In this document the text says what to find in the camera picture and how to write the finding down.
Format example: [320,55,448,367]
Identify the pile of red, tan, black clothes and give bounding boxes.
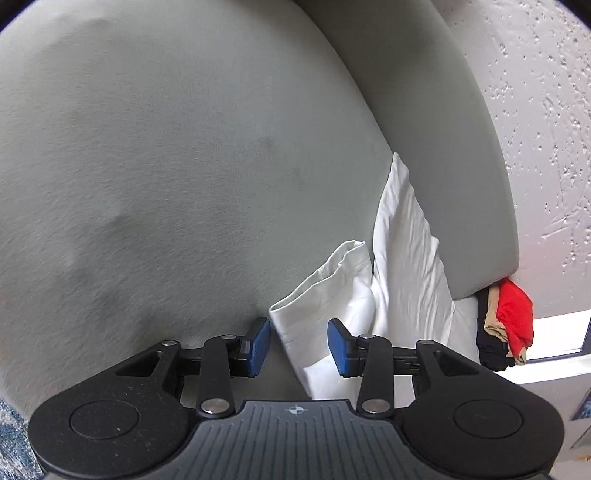
[482,284,528,366]

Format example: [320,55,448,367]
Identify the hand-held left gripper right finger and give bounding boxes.
[327,318,477,418]

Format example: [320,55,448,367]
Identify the red garment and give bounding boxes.
[495,277,535,360]

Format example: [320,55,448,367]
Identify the grey sofa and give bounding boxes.
[0,0,520,462]

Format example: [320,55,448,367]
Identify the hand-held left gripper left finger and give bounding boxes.
[113,317,272,418]

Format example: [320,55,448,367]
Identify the person's left trouser leg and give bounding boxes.
[0,397,43,480]

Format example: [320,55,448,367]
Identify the window frame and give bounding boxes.
[505,310,591,386]

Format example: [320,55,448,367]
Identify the white t-shirt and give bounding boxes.
[269,152,458,401]

